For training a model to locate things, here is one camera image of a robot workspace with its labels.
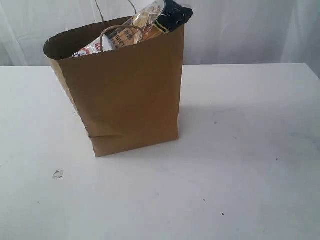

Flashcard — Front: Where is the spaghetti packet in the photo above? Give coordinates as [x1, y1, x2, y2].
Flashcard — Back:
[106, 0, 194, 49]

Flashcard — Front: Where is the brown paper shopping bag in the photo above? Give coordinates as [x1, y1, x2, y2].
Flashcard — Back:
[43, 16, 185, 157]

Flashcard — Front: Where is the clear plastic scrap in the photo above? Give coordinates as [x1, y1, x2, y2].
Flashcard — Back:
[52, 169, 64, 179]

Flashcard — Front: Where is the small white blue milk carton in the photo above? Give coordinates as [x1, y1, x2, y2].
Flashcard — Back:
[71, 35, 114, 58]

